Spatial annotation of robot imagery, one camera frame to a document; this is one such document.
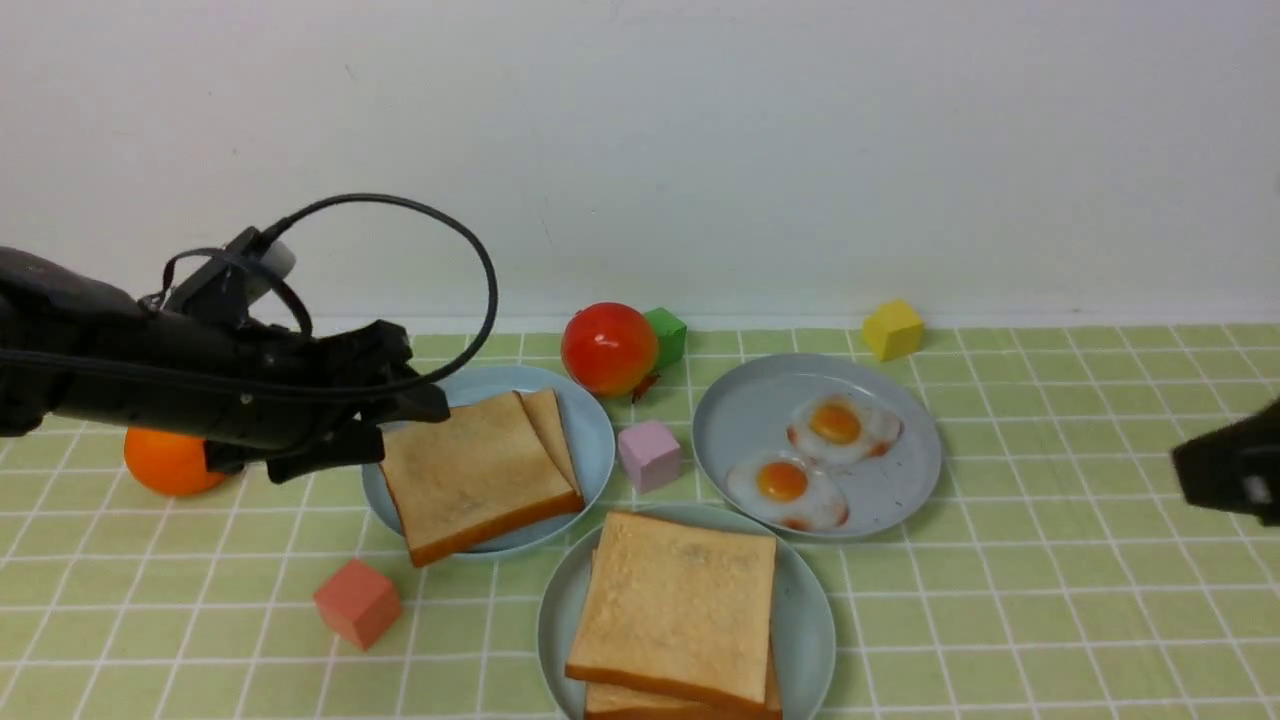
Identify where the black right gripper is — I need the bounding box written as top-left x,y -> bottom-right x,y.
1172,400 -> 1279,527

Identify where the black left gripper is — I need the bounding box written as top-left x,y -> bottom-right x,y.
60,315 -> 451,486

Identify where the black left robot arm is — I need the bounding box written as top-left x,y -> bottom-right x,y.
3,249 -> 451,484

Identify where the salmon red cube block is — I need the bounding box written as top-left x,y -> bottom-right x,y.
312,559 -> 403,652

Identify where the orange mandarin fruit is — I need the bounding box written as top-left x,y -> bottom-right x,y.
123,427 -> 229,497

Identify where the blue plate with bread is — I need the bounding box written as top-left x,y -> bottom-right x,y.
361,365 -> 614,559

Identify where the red tomato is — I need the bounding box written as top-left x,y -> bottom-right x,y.
559,302 -> 660,404

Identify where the pink cube block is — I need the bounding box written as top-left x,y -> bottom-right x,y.
617,420 -> 684,495

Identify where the green cube block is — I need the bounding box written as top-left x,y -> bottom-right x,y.
644,307 -> 689,372

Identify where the yellow cube block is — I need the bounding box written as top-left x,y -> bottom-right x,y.
861,299 -> 925,363

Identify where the back right fried egg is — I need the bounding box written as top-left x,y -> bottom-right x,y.
786,395 -> 904,468

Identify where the fried egg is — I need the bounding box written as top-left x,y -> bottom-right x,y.
786,395 -> 904,468
724,451 -> 850,533

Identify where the blue plate with eggs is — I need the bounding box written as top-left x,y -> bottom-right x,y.
692,354 -> 943,543

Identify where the front left fried egg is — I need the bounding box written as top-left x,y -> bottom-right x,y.
724,451 -> 850,533

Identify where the light teal front plate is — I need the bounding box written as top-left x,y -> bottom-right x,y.
538,503 -> 836,719

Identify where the black camera cable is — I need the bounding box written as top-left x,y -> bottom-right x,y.
0,193 -> 500,401

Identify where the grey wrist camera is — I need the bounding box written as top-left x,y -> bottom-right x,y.
164,227 -> 296,328

